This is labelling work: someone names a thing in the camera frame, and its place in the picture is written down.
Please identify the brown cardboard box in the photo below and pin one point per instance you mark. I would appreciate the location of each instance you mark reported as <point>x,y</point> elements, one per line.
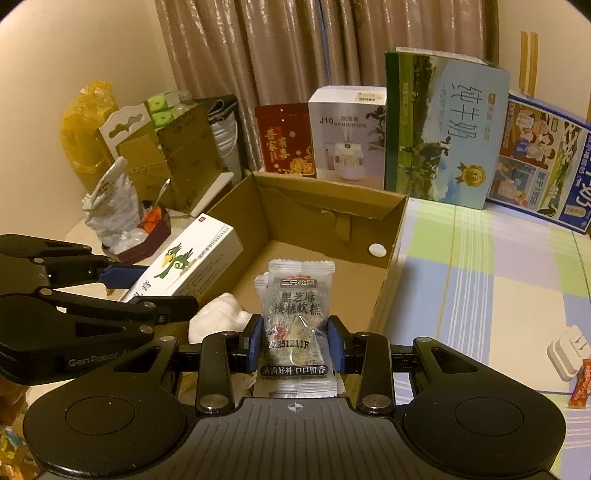
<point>300,221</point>

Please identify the green small packs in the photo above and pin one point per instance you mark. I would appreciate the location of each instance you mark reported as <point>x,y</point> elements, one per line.
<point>166,108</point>

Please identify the green landscape milk carton box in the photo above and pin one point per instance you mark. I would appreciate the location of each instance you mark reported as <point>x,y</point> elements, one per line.
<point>443,134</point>

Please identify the white plug adapter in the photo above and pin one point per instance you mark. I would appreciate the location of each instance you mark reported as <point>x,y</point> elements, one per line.
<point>570,353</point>

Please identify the brown box with white cutout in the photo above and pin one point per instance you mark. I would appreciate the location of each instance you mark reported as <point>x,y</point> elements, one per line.
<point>180,157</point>

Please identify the plaid tablecloth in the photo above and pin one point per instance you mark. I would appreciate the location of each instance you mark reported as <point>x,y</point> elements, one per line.
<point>485,300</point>

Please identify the white bucket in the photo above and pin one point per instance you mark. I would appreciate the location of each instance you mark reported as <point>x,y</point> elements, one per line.
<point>226,143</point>

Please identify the red snack packet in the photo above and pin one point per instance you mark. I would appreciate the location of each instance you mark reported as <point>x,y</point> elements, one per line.
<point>581,385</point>

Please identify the white humidifier box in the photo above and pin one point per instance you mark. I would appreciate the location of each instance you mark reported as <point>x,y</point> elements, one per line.
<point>346,138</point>

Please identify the white knitted glove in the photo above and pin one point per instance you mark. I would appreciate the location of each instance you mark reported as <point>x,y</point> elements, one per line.
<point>217,318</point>

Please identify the grey snack packet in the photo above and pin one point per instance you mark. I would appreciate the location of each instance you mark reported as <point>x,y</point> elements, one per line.
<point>295,318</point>

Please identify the red gift box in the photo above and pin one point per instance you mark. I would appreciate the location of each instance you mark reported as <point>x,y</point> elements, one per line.
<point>284,143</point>

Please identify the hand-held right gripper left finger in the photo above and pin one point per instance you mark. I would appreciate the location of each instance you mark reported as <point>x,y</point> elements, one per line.
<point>256,344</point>

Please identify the yellow plastic bag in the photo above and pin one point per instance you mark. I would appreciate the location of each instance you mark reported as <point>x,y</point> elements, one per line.
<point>85,124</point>

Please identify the dark red tray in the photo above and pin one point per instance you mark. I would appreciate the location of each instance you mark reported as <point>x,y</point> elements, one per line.
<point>147,230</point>

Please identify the white medicine box green bird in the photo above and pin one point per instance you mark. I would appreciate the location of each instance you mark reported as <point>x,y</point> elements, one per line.
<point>189,263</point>

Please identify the metal spoon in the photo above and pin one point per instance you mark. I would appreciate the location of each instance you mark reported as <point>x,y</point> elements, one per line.
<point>160,194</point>

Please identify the brown curtain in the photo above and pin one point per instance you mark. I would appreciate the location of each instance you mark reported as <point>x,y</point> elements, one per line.
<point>300,50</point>

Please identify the blue cartoon milk carton box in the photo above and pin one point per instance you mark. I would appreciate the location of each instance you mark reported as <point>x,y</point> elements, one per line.
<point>545,166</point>

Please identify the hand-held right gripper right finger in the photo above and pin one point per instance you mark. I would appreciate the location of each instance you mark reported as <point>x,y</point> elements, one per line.
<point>334,344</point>

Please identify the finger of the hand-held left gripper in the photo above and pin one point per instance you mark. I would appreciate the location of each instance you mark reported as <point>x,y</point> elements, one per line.
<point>157,311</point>
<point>122,277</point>

